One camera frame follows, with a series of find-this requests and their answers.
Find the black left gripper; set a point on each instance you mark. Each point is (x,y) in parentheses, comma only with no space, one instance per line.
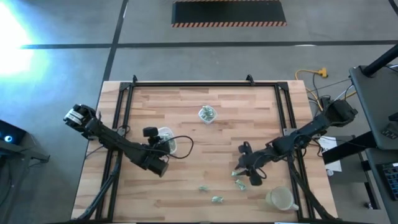
(158,146)

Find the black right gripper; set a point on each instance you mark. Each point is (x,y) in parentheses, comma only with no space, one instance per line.
(252,163)

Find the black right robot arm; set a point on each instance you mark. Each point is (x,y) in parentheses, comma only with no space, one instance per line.
(298,137)

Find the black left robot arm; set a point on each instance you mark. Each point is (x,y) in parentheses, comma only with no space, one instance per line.
(109,140)

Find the large clear plastic container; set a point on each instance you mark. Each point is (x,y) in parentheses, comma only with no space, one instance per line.
(169,128)

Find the cream ceramic mug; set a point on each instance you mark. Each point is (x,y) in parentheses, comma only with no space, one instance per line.
(278,199)

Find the small clear plastic container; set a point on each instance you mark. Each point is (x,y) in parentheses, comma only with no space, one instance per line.
(200,116)

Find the white paper sheet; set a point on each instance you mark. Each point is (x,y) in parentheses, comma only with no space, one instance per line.
(331,146)

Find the black desk leg bar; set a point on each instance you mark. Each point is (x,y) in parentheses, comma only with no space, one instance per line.
(348,147)

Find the black keyboard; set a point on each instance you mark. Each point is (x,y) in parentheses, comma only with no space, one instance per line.
(390,180)

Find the grey side desk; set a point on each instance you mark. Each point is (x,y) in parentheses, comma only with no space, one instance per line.
(373,99)

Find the black device with blue light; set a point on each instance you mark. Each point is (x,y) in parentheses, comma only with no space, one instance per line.
(9,133)

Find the black hazard striped mat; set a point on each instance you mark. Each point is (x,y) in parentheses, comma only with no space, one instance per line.
(228,12)

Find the black metal pole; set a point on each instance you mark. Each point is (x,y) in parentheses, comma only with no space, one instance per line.
(381,60)

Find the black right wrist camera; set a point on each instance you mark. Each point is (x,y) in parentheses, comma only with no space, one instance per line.
(255,180)

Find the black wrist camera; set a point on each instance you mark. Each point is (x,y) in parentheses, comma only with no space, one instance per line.
(150,131)
(255,180)

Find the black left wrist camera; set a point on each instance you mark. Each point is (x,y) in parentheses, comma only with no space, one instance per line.
(150,131)

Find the black aluminium table frame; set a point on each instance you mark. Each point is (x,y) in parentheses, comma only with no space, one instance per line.
(202,84)

